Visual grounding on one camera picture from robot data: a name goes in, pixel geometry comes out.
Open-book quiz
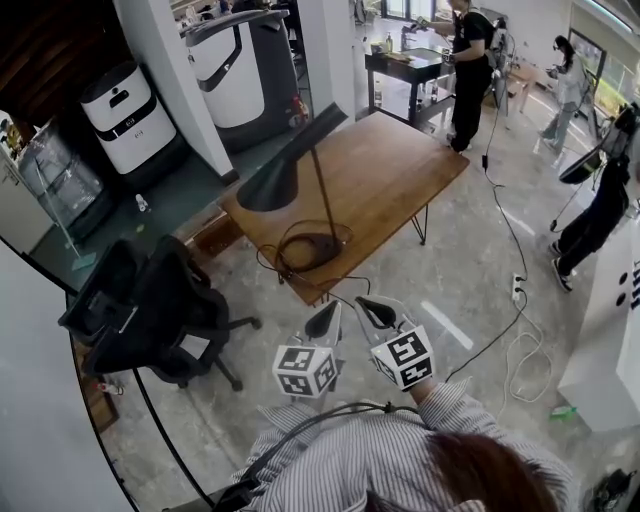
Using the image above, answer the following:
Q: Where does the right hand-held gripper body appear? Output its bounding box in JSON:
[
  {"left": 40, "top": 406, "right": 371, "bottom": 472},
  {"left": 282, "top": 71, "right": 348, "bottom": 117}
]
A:
[{"left": 368, "top": 323, "right": 435, "bottom": 393}]

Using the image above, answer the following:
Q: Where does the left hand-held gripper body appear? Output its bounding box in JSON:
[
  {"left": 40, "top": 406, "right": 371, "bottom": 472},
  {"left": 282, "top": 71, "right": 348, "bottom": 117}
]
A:
[{"left": 272, "top": 332, "right": 346, "bottom": 400}]

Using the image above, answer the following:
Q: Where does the black desk lamp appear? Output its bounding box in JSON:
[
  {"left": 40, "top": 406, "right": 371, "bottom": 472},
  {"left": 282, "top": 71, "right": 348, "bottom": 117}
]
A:
[{"left": 236, "top": 103, "right": 354, "bottom": 274}]

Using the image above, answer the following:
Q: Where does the person's right forearm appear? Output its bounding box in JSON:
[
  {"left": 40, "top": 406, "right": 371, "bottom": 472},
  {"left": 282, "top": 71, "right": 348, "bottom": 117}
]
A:
[{"left": 409, "top": 376, "right": 504, "bottom": 441}]

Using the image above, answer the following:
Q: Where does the person's left forearm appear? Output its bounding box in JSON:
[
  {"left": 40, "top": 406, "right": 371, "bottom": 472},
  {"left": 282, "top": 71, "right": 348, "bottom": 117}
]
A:
[{"left": 256, "top": 397, "right": 326, "bottom": 441}]

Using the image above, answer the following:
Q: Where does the black bowl-shaped lamp shade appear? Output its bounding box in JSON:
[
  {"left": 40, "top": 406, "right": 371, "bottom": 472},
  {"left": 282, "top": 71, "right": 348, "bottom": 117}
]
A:
[{"left": 558, "top": 148, "right": 607, "bottom": 186}]

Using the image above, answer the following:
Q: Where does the person's striped shirt torso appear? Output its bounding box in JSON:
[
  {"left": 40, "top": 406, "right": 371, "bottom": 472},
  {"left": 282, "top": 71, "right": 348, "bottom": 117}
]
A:
[{"left": 243, "top": 399, "right": 579, "bottom": 512}]

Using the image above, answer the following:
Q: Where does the brown wooden box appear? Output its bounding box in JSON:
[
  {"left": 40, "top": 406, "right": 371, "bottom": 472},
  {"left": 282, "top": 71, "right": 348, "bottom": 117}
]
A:
[{"left": 191, "top": 209, "right": 247, "bottom": 260}]

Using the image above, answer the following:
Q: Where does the black office chair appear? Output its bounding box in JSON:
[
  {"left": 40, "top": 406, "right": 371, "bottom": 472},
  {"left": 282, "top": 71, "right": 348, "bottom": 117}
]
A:
[{"left": 82, "top": 233, "right": 264, "bottom": 392}]

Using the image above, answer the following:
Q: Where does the wooden table with hairpin legs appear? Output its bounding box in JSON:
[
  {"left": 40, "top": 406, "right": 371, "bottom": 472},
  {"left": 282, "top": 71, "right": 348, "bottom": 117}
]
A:
[{"left": 219, "top": 110, "right": 471, "bottom": 307}]

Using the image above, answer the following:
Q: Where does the white counter cabinet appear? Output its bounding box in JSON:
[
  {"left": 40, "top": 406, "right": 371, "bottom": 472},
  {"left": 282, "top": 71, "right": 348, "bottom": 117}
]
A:
[{"left": 556, "top": 214, "right": 640, "bottom": 434}]

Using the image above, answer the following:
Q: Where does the black storage box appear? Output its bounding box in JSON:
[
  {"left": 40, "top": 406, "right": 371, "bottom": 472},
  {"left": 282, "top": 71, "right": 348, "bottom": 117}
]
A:
[{"left": 57, "top": 238, "right": 151, "bottom": 346}]

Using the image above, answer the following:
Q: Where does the flat mop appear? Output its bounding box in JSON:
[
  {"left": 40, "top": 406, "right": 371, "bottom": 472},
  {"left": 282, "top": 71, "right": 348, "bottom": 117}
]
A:
[{"left": 33, "top": 162, "right": 99, "bottom": 272}]

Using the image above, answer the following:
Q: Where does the black bag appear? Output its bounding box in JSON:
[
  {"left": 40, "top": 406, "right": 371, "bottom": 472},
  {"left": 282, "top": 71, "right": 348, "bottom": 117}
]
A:
[{"left": 581, "top": 467, "right": 640, "bottom": 512}]

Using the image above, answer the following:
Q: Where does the black metal table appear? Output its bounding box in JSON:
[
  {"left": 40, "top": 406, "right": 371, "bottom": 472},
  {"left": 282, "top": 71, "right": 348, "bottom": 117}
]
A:
[{"left": 363, "top": 43, "right": 457, "bottom": 129}]

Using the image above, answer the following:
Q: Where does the large white grey robot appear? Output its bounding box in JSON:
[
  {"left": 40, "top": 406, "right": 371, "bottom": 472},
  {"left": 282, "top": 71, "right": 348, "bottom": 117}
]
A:
[{"left": 183, "top": 8, "right": 307, "bottom": 154}]

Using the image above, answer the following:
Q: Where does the light wooden table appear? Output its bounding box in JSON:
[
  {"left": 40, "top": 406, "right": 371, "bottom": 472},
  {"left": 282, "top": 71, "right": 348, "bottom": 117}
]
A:
[{"left": 506, "top": 63, "right": 552, "bottom": 114}]

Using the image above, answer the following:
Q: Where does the small white cylindrical robot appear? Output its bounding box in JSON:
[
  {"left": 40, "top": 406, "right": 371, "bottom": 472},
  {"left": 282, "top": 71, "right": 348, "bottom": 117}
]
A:
[{"left": 78, "top": 60, "right": 187, "bottom": 184}]

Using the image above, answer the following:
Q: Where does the clear plastic bin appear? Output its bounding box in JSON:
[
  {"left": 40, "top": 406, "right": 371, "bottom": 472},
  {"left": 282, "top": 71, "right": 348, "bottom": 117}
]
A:
[{"left": 18, "top": 123, "right": 115, "bottom": 237}]

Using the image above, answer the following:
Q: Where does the black neck cord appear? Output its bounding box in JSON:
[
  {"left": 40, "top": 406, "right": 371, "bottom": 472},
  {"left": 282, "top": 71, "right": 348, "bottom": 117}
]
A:
[{"left": 233, "top": 401, "right": 422, "bottom": 501}]

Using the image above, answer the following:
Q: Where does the black lamp power cable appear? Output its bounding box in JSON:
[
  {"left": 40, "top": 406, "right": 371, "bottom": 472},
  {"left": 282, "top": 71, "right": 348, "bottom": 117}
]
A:
[{"left": 256, "top": 219, "right": 372, "bottom": 307}]

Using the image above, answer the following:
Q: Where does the white floor cable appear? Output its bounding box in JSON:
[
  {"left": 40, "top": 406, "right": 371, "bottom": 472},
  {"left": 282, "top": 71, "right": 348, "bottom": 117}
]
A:
[{"left": 496, "top": 299, "right": 552, "bottom": 417}]

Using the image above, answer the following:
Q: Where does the long black floor cable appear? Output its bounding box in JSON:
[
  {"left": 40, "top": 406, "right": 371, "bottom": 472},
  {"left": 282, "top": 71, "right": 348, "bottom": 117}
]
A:
[{"left": 443, "top": 112, "right": 530, "bottom": 384}]

